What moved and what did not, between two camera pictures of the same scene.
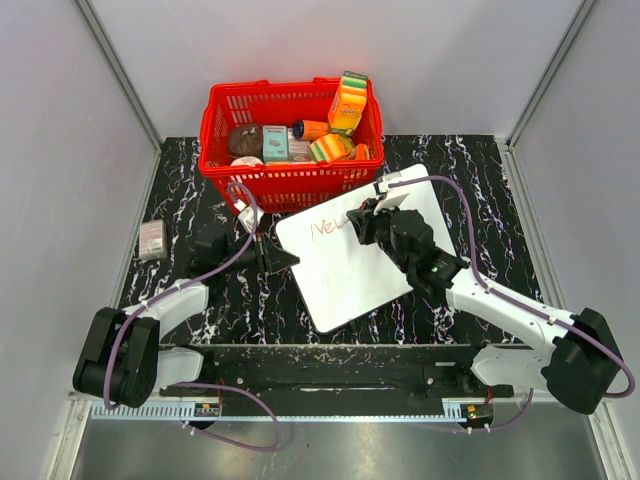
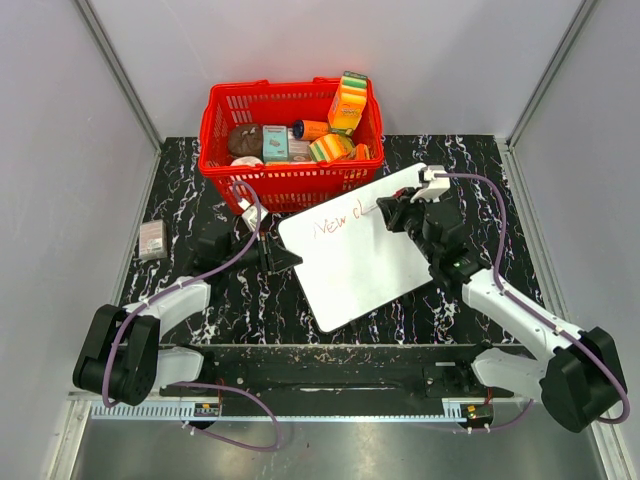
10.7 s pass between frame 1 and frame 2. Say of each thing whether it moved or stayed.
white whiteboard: stayed
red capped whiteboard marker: moved
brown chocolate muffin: stayed
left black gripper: stayed
